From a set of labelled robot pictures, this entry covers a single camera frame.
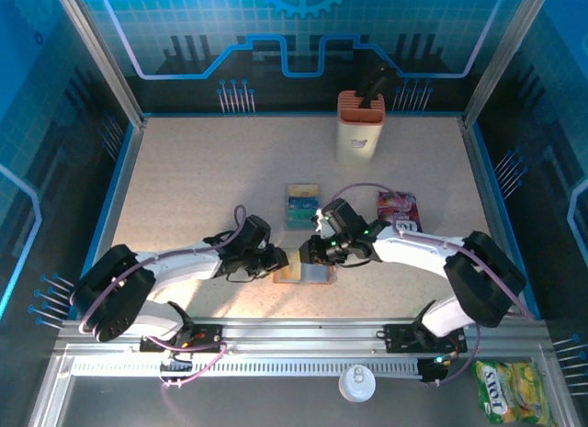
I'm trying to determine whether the tan leather card holder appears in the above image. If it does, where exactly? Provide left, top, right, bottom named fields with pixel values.
left=272, top=260, right=338, bottom=286

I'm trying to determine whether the teal credit card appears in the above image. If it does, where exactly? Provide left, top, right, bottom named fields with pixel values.
left=287, top=207, right=318, bottom=230

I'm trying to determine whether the yellow credit card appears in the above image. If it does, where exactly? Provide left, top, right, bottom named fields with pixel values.
left=279, top=260, right=303, bottom=282

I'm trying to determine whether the purple red candy packet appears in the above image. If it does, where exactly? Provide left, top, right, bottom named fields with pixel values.
left=376, top=190, right=424, bottom=233

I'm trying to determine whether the beige knife block orange top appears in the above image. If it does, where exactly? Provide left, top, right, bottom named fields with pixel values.
left=334, top=90, right=386, bottom=168

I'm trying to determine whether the green Fox's candy bag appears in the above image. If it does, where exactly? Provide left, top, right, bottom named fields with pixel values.
left=472, top=360, right=552, bottom=426

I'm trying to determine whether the purple cable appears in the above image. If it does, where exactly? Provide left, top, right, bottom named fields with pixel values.
left=328, top=182, right=537, bottom=322
left=426, top=323, right=482, bottom=386
left=77, top=204, right=248, bottom=334
left=151, top=323, right=230, bottom=389

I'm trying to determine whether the aluminium rail beam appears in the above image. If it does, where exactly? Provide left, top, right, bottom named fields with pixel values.
left=52, top=317, right=555, bottom=354

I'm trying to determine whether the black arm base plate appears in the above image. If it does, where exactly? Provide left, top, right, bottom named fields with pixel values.
left=139, top=323, right=225, bottom=354
left=382, top=323, right=469, bottom=354

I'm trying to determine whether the white slotted cable duct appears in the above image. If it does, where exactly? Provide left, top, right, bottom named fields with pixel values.
left=71, top=355, right=424, bottom=378

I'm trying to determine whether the black knife handle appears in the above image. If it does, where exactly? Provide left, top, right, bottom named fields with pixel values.
left=358, top=62, right=391, bottom=111

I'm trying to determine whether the aluminium frame post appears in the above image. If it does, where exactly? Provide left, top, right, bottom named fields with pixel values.
left=51, top=0, right=149, bottom=128
left=460, top=0, right=554, bottom=128

